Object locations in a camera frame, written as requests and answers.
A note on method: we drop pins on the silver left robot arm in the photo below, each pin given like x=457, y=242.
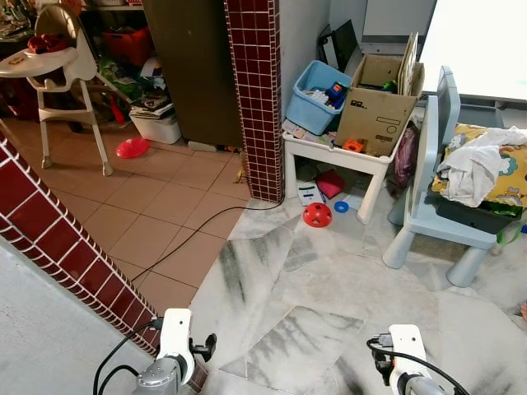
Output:
x=160, y=377

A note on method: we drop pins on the red holed ball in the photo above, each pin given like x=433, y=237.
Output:
x=317, y=215

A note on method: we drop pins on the person's bare foot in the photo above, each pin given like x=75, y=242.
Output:
x=524, y=311

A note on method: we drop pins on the small white carton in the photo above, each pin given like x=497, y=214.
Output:
x=308, y=195

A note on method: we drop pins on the pink bag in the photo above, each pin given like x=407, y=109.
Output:
x=329, y=183

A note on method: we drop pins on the dark purple bag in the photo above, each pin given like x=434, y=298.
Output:
x=403, y=164

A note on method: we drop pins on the grey-blue plastic chair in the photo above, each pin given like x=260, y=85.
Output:
x=428, y=164

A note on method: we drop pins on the white crumpled cloth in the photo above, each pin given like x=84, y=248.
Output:
x=473, y=169

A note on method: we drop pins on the small white plastic table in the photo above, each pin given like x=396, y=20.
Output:
x=329, y=152

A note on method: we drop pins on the small orange toy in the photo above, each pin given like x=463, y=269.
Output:
x=354, y=146

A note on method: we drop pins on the red plastic plate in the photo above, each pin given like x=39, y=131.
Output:
x=132, y=148

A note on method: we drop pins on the yellow patterned cushion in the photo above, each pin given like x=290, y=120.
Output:
x=510, y=177

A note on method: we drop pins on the white storage box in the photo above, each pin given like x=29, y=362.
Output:
x=158, y=127

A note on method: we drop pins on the brown cardboard box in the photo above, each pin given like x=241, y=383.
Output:
x=375, y=119

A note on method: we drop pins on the stack of magazines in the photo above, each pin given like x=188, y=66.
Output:
x=152, y=104

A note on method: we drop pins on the blue plastic bin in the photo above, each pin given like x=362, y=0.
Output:
x=313, y=107

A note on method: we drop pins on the blue toy figure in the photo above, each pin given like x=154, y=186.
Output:
x=336, y=93

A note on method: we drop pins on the dark brown cabinet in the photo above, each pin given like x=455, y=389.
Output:
x=193, y=74

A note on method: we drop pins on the beige framed board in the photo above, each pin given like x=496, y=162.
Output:
x=408, y=62

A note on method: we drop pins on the black flat screen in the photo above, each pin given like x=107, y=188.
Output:
x=339, y=41

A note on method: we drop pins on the red plastic basket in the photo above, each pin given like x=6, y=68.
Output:
x=128, y=45

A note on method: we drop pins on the white baby high chair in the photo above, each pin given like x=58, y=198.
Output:
x=58, y=66

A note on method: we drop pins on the red toy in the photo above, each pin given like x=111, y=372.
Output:
x=45, y=43

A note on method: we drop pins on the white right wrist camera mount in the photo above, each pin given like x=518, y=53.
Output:
x=405, y=346

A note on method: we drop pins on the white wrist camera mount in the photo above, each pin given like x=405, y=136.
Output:
x=405, y=346
x=174, y=333

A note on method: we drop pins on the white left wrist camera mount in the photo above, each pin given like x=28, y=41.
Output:
x=174, y=333

